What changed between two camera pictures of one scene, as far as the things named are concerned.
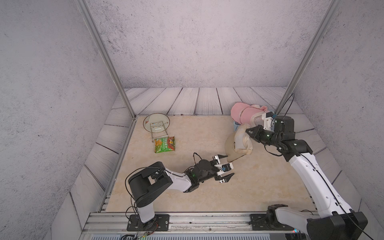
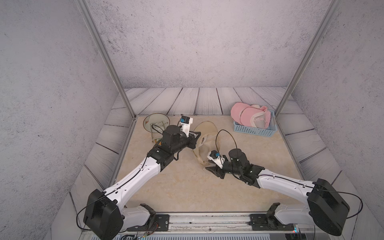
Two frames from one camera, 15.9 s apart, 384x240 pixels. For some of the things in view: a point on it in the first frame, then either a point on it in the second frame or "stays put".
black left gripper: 227,178 -> 192,139
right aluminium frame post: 314,45 stays put
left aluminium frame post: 86,12 stays put
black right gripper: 258,130 -> 214,169
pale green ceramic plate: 156,122 stays put
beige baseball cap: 239,144 -> 209,141
